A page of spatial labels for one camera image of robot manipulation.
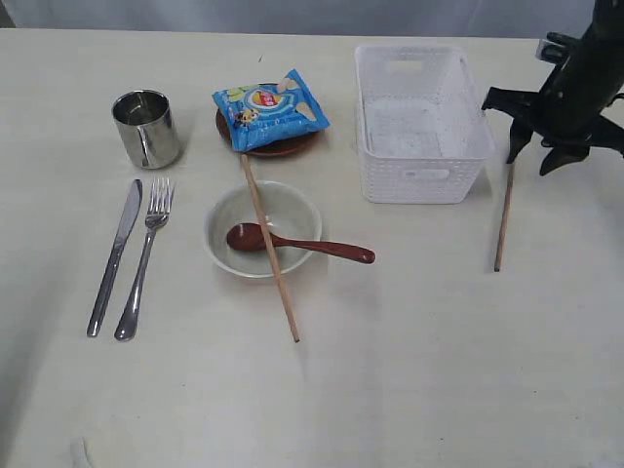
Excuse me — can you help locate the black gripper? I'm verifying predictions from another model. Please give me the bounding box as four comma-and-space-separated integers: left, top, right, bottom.
482, 1, 623, 176

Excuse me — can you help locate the wooden chopstick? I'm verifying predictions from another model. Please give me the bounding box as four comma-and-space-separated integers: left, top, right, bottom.
493, 163, 515, 272
241, 153, 300, 343

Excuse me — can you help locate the white plastic woven basket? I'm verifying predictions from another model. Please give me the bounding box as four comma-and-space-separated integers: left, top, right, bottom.
355, 45, 495, 204

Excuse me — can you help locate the brown wooden plate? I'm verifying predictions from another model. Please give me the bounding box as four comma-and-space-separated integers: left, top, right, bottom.
215, 108, 324, 158

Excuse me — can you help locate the blue chips bag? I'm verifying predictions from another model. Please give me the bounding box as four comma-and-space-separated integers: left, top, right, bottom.
212, 69, 330, 153

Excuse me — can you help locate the brown wooden spoon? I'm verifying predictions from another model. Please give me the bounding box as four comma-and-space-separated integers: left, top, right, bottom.
226, 222, 376, 264

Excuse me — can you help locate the silver fork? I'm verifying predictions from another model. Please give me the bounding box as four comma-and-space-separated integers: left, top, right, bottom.
114, 177, 175, 341

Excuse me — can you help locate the stainless steel cup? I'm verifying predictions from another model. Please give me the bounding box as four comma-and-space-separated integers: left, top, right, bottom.
111, 90, 182, 170

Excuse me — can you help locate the silver table knife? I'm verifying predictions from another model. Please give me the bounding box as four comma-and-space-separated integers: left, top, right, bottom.
86, 179, 142, 337

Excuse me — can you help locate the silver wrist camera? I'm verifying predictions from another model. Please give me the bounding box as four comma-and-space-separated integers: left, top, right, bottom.
535, 32, 580, 64

